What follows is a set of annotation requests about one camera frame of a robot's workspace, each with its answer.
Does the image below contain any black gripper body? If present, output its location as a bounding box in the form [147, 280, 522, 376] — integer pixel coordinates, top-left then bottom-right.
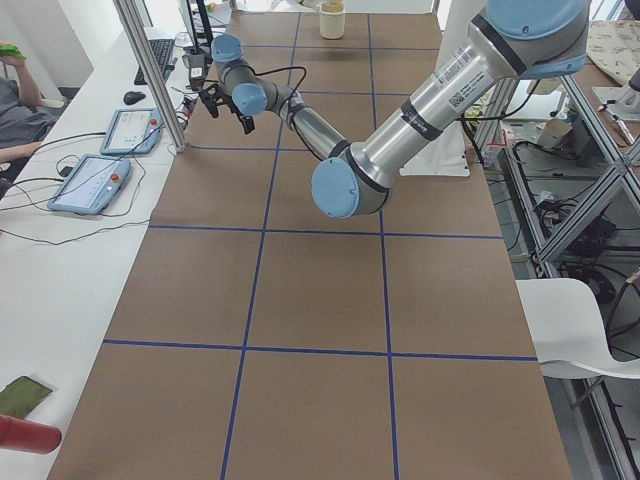
[198, 82, 237, 118]

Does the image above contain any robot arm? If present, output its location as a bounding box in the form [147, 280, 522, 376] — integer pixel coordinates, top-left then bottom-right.
[211, 1, 589, 218]

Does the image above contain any black keyboard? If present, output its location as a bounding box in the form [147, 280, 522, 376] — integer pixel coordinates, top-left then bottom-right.
[148, 39, 175, 82]

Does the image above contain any black computer mouse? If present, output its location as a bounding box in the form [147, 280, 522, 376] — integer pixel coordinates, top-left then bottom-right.
[123, 91, 146, 106]

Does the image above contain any upper blue teach pendant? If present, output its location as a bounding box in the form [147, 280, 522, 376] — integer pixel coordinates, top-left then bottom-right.
[100, 108, 164, 156]

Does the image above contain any blue teach pendant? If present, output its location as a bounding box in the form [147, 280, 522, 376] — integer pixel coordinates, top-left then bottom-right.
[47, 155, 131, 215]
[100, 108, 164, 156]

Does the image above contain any lower blue teach pendant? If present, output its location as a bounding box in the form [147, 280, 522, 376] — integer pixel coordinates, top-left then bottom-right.
[47, 155, 131, 215]

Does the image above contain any seated person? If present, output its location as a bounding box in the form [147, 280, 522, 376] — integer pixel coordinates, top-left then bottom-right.
[1, 42, 59, 196]

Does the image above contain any green cloth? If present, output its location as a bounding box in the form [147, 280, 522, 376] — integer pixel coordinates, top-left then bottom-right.
[0, 376, 53, 419]

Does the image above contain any white chair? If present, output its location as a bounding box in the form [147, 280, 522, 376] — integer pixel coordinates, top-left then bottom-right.
[516, 278, 639, 380]

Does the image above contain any red cylinder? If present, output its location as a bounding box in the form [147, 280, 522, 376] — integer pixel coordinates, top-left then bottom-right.
[1, 415, 62, 454]

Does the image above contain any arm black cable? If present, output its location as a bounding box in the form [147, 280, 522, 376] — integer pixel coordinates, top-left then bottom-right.
[254, 64, 307, 131]

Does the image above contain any aluminium frame post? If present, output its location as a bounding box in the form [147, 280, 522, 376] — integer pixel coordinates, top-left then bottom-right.
[113, 0, 186, 153]

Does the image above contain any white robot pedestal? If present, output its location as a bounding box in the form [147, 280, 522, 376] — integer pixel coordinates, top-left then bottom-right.
[394, 0, 501, 178]

